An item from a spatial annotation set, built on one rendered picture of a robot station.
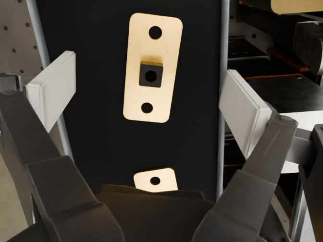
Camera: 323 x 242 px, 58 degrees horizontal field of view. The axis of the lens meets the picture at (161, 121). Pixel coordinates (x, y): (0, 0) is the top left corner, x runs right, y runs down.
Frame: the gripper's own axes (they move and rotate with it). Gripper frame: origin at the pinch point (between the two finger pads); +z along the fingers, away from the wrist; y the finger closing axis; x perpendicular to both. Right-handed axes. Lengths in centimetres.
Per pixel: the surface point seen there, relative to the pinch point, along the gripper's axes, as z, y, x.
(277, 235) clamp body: 16.3, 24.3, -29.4
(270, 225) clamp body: 18.6, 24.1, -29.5
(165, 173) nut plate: 3.7, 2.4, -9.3
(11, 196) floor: 120, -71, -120
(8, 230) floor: 120, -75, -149
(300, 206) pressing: 19.7, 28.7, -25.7
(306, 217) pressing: 20.0, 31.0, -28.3
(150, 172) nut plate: 3.7, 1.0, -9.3
